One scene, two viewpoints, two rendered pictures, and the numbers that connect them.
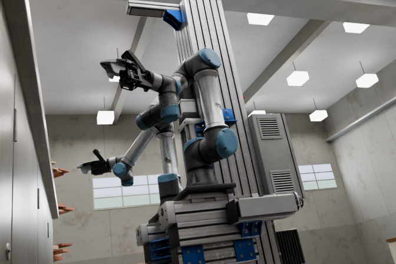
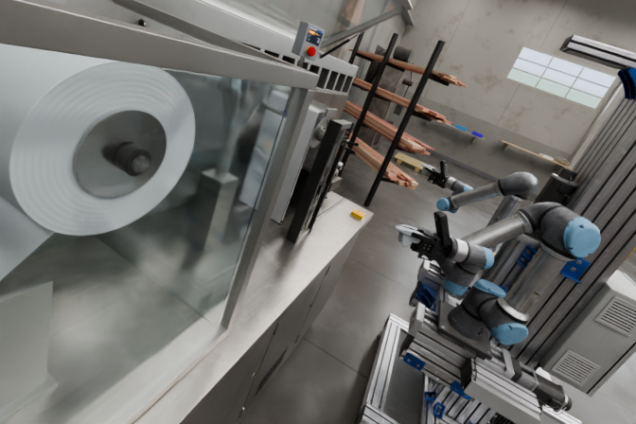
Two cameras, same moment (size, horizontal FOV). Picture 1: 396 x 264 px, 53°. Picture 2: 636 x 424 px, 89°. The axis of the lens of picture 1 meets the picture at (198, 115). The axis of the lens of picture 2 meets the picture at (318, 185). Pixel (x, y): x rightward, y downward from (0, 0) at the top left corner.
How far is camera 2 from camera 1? 123 cm
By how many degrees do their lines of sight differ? 57
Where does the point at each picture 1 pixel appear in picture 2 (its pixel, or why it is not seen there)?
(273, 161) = (585, 346)
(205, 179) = (467, 328)
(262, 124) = (614, 308)
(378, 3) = not seen: outside the picture
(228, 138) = (512, 335)
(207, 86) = (541, 268)
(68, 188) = (494, 47)
